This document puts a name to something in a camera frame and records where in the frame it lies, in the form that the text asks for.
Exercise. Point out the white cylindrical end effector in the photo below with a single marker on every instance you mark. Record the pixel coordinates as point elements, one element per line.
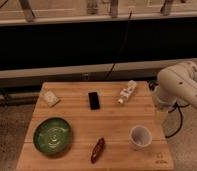
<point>163,101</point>

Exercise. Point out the black rectangular eraser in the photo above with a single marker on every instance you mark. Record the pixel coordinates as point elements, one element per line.
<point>94,100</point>

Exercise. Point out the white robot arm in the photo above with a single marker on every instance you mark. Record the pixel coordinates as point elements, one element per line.
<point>174,82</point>

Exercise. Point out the small clear plastic bottle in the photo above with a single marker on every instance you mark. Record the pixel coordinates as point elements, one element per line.
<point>126,93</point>

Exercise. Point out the white paper cup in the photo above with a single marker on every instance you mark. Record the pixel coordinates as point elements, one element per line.
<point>140,137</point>

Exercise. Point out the reddish brown dried pepper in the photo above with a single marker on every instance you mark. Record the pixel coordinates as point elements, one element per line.
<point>97,150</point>

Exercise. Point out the white crumpled sponge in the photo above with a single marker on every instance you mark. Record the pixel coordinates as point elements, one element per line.
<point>50,98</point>

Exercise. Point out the green ceramic bowl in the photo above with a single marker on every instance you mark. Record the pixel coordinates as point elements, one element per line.
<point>52,136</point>

